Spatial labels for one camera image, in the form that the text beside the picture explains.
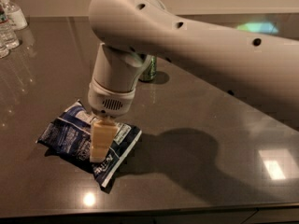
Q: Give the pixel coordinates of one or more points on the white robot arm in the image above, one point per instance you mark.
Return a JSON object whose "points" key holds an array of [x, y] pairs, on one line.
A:
{"points": [[261, 70]]}

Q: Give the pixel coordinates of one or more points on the green soda can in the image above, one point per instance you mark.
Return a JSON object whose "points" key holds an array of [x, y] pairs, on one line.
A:
{"points": [[149, 73]]}

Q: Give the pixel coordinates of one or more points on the clear sanitizer pump bottle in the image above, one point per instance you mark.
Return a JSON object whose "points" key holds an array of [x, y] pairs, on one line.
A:
{"points": [[14, 15]]}

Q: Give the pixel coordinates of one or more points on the clear plastic water bottle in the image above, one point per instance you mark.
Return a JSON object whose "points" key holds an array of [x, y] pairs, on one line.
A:
{"points": [[6, 32]]}

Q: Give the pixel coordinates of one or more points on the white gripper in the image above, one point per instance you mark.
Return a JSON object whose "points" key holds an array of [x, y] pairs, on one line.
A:
{"points": [[109, 101]]}

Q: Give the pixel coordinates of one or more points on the blue chip bag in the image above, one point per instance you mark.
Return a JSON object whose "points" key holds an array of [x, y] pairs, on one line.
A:
{"points": [[69, 136]]}

